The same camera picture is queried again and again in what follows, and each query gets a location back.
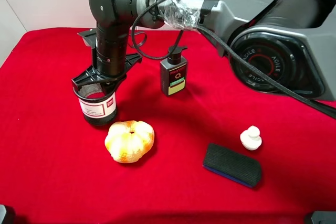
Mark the black device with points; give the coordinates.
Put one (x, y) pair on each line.
(7, 214)
(320, 217)

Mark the black mesh pen holder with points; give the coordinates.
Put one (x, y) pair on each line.
(99, 107)

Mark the black device bottom left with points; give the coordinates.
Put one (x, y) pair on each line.
(7, 214)

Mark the orange pumpkin-shaped bread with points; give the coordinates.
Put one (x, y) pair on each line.
(128, 141)

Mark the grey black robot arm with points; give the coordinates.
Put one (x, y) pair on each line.
(291, 41)

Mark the black device bottom right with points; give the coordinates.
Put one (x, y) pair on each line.
(320, 217)

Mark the black whiteboard eraser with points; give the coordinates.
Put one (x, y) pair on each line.
(232, 165)

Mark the red velvet table cloth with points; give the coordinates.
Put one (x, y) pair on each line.
(56, 169)

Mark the small white duck figurine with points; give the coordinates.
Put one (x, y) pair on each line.
(250, 138)

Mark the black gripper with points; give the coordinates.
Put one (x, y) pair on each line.
(110, 61)

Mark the dark grey pump bottle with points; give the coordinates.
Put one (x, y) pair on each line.
(173, 71)

